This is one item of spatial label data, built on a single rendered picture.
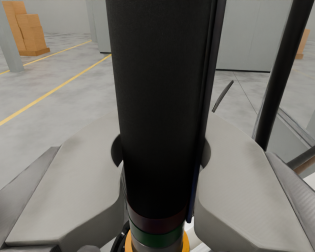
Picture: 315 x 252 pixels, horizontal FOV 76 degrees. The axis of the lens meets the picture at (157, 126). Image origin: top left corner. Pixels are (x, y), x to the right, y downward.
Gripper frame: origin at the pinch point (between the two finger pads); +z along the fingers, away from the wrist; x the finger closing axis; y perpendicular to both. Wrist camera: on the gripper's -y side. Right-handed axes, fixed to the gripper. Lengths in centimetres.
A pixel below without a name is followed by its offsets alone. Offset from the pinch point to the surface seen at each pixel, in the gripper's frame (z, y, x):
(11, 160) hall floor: 161, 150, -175
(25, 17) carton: 691, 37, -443
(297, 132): 81, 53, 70
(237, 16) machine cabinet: 535, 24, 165
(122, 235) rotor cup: 10.0, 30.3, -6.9
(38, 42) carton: 710, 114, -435
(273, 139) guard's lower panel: 98, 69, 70
